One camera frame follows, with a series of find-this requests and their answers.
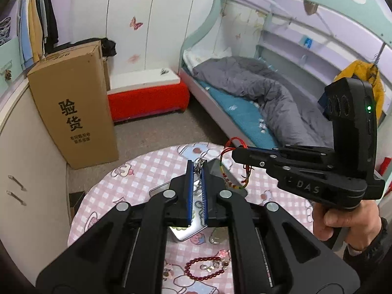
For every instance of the dark clothes bundle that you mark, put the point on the dark clothes bundle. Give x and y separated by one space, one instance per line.
108 47

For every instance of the light blue hanging garment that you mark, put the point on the light blue hanging garment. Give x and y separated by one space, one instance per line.
25 30

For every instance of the yellow and navy jacket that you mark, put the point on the yellow and navy jacket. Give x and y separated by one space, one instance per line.
355 70

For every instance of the beige low cabinet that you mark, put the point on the beige low cabinet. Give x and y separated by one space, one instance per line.
30 159

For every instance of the person's right hand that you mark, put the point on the person's right hand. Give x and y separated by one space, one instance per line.
343 223

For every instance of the white wardrobe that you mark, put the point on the white wardrobe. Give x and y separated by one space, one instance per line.
122 6

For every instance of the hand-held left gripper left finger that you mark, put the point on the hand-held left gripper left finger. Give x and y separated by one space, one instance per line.
190 190

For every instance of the black hair clip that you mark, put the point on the black hair clip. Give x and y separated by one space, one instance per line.
164 71

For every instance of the grey metal box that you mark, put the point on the grey metal box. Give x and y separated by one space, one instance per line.
190 235

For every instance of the yellow hanging garment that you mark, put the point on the yellow hanging garment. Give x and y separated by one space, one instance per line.
36 27

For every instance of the small blue box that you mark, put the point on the small blue box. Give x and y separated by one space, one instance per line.
307 41

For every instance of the grey duvet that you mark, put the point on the grey duvet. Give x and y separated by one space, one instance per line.
269 98

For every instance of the pink checked bear tablecloth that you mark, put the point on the pink checked bear tablecloth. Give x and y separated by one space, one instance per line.
137 174

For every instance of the brown hanging object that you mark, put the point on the brown hanging object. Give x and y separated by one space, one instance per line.
310 7

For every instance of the person's right forearm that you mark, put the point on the person's right forearm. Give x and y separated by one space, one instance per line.
376 251

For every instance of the pink butterfly sticker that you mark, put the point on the pink butterfly sticker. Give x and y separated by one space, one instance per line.
135 23

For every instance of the pinecone ornament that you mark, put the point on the pinecone ornament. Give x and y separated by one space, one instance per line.
8 75

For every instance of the white pillow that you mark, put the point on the white pillow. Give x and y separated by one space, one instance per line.
202 56

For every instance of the pink flower sticker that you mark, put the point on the pink flower sticker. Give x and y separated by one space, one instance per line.
133 58

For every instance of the teal drawer unit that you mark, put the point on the teal drawer unit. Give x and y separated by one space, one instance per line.
9 58

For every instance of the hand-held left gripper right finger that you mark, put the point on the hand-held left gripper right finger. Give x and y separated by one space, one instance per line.
205 190

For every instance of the teal bed sheet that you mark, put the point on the teal bed sheet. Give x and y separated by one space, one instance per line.
242 113

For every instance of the white board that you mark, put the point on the white board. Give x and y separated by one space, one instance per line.
141 81

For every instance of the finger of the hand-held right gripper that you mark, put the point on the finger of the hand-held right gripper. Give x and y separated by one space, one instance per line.
294 149
251 157

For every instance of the tall cardboard box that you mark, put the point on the tall cardboard box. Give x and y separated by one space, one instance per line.
70 98

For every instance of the black hanging garment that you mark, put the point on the black hanging garment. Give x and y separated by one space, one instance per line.
51 21

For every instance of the grey hanging garment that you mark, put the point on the grey hanging garment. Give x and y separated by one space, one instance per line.
43 15

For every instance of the red storage bench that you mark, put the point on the red storage bench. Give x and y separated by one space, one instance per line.
147 101

